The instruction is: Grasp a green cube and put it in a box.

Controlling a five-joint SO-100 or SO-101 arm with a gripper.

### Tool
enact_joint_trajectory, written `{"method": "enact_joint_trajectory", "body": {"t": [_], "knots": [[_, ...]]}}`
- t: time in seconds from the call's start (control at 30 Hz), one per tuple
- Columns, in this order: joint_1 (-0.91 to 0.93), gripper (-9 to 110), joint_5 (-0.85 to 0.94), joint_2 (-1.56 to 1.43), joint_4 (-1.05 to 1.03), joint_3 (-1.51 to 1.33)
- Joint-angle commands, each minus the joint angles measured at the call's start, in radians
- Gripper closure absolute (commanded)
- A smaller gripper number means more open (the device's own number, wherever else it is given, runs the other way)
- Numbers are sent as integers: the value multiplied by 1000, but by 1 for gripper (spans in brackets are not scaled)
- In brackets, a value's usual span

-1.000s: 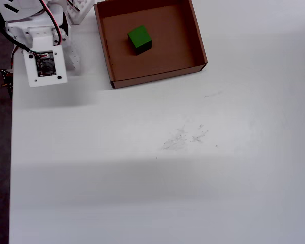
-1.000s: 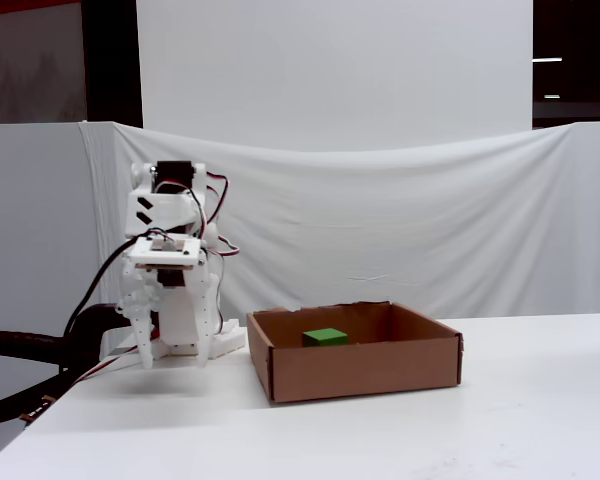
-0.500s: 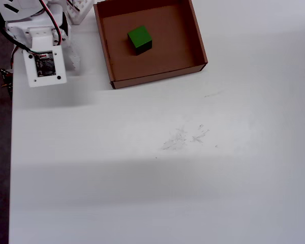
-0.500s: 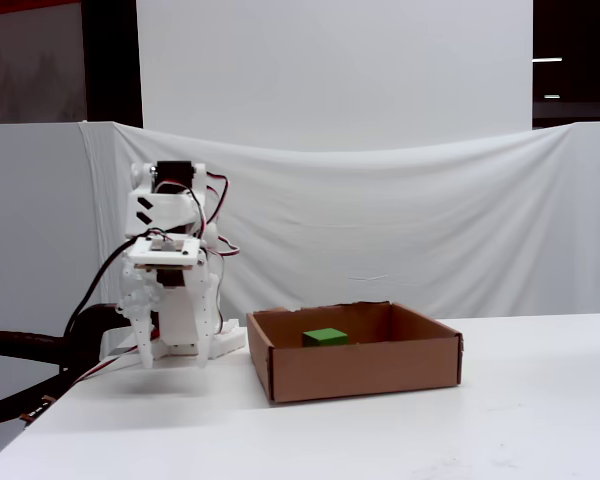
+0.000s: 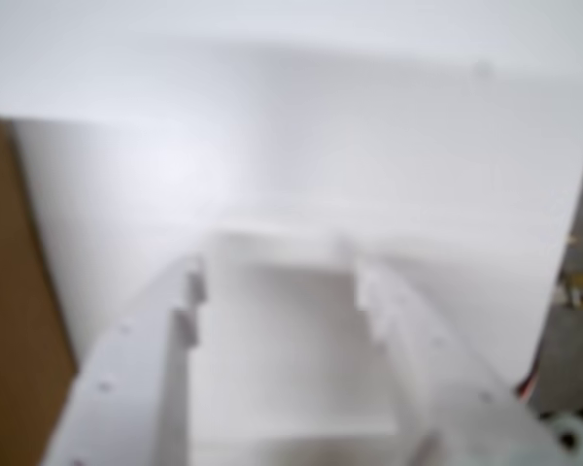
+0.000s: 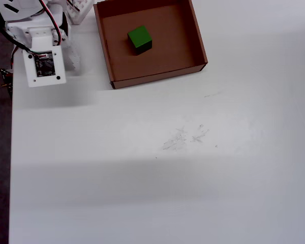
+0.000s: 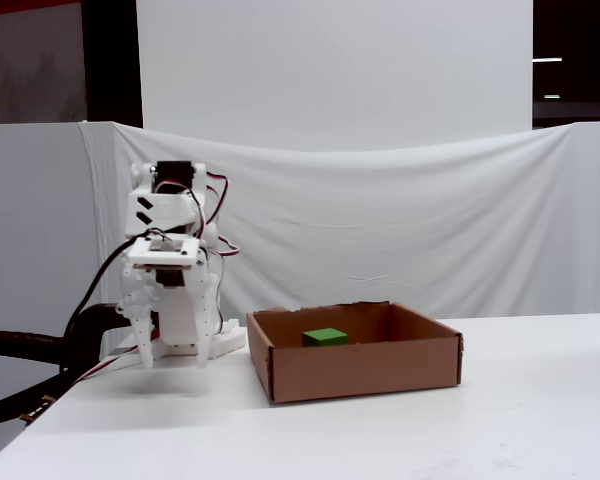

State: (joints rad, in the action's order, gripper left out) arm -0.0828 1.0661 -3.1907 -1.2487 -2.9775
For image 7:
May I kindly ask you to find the white backdrop board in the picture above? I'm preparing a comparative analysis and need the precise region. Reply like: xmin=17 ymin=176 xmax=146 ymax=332
xmin=136 ymin=0 xmax=534 ymax=152

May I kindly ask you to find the red white black arm cable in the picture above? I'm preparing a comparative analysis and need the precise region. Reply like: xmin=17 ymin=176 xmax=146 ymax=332
xmin=189 ymin=172 xmax=242 ymax=260

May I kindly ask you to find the dark brown cabinet door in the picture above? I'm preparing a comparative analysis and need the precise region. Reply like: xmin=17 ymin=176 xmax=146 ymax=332
xmin=0 ymin=0 xmax=89 ymax=125

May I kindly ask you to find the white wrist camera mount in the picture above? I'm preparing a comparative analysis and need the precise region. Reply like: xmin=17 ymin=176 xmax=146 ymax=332
xmin=125 ymin=235 xmax=207 ymax=273

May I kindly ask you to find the white side partition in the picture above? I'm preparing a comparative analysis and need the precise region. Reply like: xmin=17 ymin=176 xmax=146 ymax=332
xmin=0 ymin=122 xmax=106 ymax=409

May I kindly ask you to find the black curved tube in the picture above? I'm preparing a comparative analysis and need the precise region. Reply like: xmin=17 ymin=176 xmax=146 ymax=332
xmin=0 ymin=302 xmax=127 ymax=429

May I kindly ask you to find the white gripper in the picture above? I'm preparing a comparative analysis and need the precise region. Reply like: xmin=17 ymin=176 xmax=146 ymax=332
xmin=117 ymin=257 xmax=221 ymax=371

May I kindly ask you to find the red white black base cable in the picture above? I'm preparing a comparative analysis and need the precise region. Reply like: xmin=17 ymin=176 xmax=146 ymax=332
xmin=69 ymin=348 xmax=144 ymax=387

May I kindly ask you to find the small black orange connector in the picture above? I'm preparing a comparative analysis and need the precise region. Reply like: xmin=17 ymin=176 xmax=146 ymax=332
xmin=19 ymin=393 xmax=56 ymax=422

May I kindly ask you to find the white draped cloth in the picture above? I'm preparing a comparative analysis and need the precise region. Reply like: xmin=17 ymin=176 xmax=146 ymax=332
xmin=78 ymin=121 xmax=600 ymax=354

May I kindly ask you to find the brown cardboard box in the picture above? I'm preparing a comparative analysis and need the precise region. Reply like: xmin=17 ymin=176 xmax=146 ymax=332
xmin=246 ymin=300 xmax=465 ymax=404

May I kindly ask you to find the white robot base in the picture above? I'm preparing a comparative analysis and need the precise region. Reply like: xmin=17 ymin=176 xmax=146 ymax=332
xmin=99 ymin=318 xmax=245 ymax=372

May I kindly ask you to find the black camera cable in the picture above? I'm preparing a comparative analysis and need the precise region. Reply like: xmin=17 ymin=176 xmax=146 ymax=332
xmin=62 ymin=227 xmax=179 ymax=341

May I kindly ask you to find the green cube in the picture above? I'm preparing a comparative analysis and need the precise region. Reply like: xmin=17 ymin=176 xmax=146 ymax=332
xmin=302 ymin=328 xmax=350 ymax=349

